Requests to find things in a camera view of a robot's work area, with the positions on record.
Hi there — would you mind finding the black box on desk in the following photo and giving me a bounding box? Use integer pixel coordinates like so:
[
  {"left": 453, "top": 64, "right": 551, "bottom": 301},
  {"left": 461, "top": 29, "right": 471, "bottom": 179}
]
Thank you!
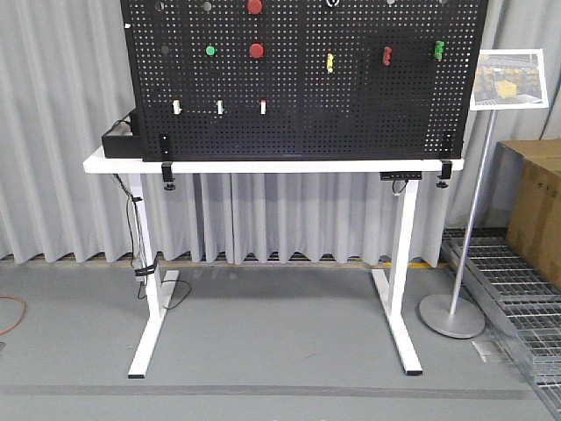
[{"left": 102, "top": 109, "right": 144, "bottom": 159}]

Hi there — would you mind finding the red mushroom button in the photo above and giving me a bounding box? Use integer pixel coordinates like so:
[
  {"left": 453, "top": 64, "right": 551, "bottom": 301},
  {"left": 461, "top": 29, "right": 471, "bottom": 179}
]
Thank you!
[
  {"left": 249, "top": 42, "right": 266, "bottom": 59},
  {"left": 246, "top": 0, "right": 263, "bottom": 15}
]

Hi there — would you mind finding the black desk power cable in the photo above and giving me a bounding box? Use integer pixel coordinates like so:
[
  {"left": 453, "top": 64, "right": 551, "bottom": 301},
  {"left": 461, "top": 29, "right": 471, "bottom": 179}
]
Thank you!
[{"left": 112, "top": 173, "right": 193, "bottom": 310}]

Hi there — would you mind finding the red toggle switch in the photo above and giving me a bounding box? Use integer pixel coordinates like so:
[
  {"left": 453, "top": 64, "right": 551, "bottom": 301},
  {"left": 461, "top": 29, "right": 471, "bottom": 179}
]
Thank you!
[{"left": 382, "top": 46, "right": 393, "bottom": 67}]

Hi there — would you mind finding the silver sign stand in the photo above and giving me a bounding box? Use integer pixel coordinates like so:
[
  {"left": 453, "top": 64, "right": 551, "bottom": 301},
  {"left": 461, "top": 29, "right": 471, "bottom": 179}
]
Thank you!
[{"left": 418, "top": 110, "right": 497, "bottom": 339}]

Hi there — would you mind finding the white yellow rocker switch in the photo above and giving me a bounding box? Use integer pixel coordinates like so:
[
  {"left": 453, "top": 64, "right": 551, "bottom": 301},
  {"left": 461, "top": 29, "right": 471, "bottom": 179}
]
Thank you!
[{"left": 172, "top": 99, "right": 181, "bottom": 115}]

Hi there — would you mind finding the brown cardboard box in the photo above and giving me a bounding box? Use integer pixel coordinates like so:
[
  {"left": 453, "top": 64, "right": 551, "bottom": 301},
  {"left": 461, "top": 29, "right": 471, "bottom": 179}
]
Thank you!
[{"left": 503, "top": 139, "right": 560, "bottom": 288}]

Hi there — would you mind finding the upper red mushroom button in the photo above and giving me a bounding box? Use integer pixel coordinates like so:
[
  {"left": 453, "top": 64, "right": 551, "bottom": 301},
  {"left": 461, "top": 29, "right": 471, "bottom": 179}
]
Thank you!
[{"left": 246, "top": 0, "right": 263, "bottom": 15}]

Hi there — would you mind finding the right black clamp bracket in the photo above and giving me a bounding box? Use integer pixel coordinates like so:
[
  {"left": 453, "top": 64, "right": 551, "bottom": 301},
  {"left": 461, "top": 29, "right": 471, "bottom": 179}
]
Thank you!
[{"left": 436, "top": 131, "right": 453, "bottom": 189}]

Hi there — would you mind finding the framed picture sign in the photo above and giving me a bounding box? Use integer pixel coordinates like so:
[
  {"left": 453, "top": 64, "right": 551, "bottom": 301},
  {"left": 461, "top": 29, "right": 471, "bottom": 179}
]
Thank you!
[{"left": 470, "top": 49, "right": 549, "bottom": 111}]

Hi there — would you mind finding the orange cable on floor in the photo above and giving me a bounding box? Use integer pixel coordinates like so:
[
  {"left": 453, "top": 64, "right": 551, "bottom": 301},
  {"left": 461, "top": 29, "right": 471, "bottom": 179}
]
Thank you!
[{"left": 0, "top": 296, "right": 27, "bottom": 338}]

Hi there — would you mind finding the metal floor grating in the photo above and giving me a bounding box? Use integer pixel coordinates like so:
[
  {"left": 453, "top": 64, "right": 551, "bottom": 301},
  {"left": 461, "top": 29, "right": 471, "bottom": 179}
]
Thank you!
[{"left": 463, "top": 237, "right": 560, "bottom": 420}]

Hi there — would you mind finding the grey curtain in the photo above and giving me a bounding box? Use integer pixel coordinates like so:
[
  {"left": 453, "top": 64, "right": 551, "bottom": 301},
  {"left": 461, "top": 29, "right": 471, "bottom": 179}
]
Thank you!
[{"left": 1, "top": 1, "right": 560, "bottom": 264}]

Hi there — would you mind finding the lower red mushroom button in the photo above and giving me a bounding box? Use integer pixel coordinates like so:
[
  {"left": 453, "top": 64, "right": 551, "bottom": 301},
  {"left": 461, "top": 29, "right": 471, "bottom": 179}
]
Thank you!
[{"left": 249, "top": 42, "right": 266, "bottom": 59}]

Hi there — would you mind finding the desk height control panel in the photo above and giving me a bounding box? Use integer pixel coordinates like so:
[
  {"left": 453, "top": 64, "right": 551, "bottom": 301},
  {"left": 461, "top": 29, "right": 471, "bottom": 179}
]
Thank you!
[{"left": 380, "top": 171, "right": 423, "bottom": 182}]

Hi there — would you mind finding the green toggle switch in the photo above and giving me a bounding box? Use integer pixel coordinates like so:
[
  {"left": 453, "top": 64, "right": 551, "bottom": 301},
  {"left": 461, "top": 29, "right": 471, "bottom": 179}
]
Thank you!
[{"left": 433, "top": 40, "right": 445, "bottom": 61}]

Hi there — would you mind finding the black clamp bracket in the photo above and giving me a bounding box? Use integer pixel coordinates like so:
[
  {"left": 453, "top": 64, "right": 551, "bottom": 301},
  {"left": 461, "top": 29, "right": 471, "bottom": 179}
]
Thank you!
[
  {"left": 159, "top": 133, "right": 175, "bottom": 191},
  {"left": 436, "top": 131, "right": 453, "bottom": 189}
]

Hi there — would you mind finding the black perforated pegboard panel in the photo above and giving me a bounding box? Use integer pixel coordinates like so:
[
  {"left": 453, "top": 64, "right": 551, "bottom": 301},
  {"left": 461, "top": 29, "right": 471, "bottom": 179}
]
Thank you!
[{"left": 121, "top": 1, "right": 487, "bottom": 161}]

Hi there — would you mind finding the left black clamp bracket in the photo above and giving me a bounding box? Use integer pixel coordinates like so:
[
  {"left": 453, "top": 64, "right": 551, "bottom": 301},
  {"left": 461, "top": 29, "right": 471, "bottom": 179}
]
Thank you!
[{"left": 159, "top": 133, "right": 175, "bottom": 191}]

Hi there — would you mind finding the white standing desk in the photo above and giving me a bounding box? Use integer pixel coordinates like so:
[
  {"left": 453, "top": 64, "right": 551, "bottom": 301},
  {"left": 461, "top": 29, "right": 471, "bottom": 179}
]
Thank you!
[{"left": 83, "top": 147, "right": 465, "bottom": 379}]

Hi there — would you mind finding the yellow toggle switch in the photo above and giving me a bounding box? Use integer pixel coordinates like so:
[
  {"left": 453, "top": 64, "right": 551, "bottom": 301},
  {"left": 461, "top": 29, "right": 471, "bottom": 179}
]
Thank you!
[{"left": 326, "top": 53, "right": 334, "bottom": 74}]

